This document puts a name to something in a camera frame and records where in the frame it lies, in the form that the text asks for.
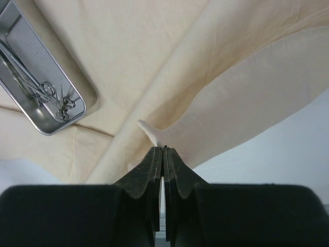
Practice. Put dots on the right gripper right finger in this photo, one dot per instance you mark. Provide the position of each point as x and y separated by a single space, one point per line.
203 214

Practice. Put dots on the beige cloth kit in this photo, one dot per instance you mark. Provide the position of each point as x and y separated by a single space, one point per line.
200 76

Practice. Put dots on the steel tweezers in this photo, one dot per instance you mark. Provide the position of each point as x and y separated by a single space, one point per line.
61 100

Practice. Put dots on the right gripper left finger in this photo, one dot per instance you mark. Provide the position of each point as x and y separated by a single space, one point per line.
125 213

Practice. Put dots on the steel surgical scissors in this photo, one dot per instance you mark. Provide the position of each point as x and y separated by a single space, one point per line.
43 91

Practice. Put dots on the steel forceps with ring handles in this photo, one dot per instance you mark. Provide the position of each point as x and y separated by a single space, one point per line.
60 115

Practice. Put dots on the steel instrument tray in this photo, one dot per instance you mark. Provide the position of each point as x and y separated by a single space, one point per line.
18 34

